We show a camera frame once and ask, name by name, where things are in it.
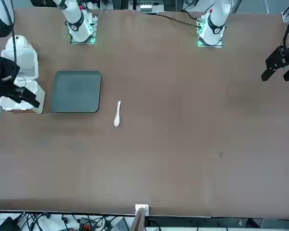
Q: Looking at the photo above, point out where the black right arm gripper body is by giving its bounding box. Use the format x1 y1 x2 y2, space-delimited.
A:
0 54 22 97

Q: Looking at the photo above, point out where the translucent plastic container lid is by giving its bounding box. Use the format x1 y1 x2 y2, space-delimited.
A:
1 47 39 81

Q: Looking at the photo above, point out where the translucent white plastic container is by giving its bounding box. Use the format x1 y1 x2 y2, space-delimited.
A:
0 76 46 115

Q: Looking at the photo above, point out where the cream cylindrical bin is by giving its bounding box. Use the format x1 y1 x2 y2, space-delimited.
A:
5 35 36 52

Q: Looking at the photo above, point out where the dark green square tray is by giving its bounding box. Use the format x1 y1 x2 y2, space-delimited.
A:
49 70 103 114

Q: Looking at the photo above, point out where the white plastic spoon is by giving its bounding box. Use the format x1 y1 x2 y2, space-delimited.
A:
113 100 122 128

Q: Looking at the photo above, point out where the red and black plug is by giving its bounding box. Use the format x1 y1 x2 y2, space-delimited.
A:
79 218 91 230

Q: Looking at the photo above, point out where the grey adapter box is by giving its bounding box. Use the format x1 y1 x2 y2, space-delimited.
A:
110 216 130 231

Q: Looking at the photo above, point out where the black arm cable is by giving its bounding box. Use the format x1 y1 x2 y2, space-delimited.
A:
0 0 17 64

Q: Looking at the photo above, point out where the white table edge bracket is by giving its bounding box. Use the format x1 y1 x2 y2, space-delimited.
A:
135 204 150 215

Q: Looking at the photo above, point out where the black metal frame bar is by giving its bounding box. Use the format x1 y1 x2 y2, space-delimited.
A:
144 215 264 229

